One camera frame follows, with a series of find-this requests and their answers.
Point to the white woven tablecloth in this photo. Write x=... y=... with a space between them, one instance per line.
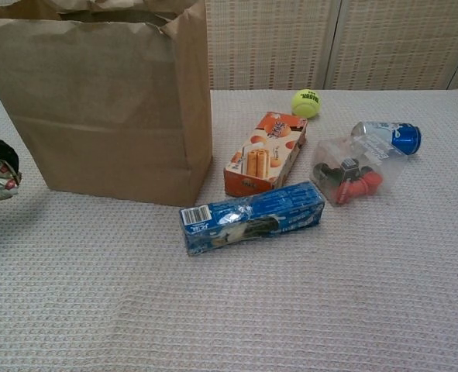
x=290 y=310

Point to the clear bag of toys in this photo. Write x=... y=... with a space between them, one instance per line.
x=352 y=174

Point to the blue cookie pack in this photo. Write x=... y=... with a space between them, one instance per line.
x=252 y=217

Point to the woven folding screen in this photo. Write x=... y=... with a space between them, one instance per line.
x=329 y=42

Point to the orange wafer roll box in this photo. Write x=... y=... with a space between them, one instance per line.
x=263 y=155

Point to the blue and silver soda can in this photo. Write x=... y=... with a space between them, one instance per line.
x=403 y=137

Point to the brown paper bag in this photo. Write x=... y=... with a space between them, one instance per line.
x=104 y=116

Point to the yellow tennis ball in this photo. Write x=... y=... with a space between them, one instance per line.
x=306 y=102

